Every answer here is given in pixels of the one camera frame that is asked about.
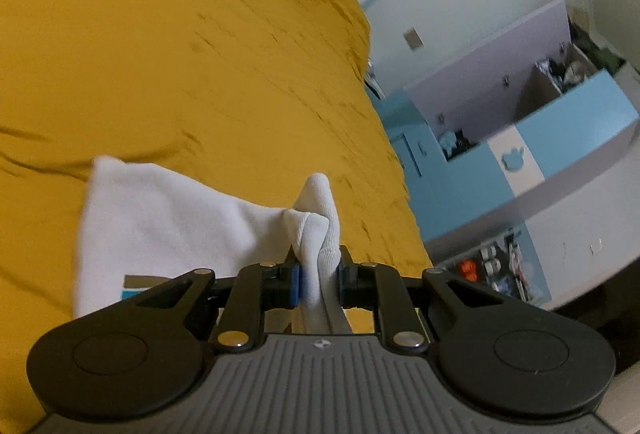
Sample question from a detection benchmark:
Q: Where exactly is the white Nevada sweatshirt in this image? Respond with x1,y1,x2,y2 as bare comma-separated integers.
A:
74,157,352,334

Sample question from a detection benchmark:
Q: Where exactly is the shelf with small toys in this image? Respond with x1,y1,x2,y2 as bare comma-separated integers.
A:
438,224,551,307

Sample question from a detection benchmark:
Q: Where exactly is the blue white storage cabinet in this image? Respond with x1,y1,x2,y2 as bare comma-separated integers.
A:
374,0,639,251

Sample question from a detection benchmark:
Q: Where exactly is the mustard yellow quilted bedspread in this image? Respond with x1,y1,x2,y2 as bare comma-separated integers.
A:
1,0,430,433

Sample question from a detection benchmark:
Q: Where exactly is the wall switch plate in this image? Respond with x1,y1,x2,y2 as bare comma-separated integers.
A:
404,28,423,50

